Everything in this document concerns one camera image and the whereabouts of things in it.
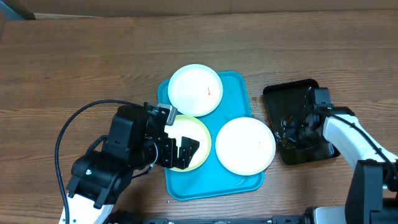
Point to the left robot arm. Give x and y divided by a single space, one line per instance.
136 141

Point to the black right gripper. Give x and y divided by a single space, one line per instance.
293 135

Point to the teal plastic serving tray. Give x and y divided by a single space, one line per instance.
212 178

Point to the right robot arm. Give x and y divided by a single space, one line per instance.
375 168

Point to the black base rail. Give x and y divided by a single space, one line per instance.
276 219

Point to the white plate with blue rim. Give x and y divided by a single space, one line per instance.
195 90

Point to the plain white plate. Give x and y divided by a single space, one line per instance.
245 146

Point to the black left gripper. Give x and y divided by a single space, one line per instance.
167 160

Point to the yellow-green rimmed plate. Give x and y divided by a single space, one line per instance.
193 128

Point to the black water tray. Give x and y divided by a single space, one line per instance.
290 99

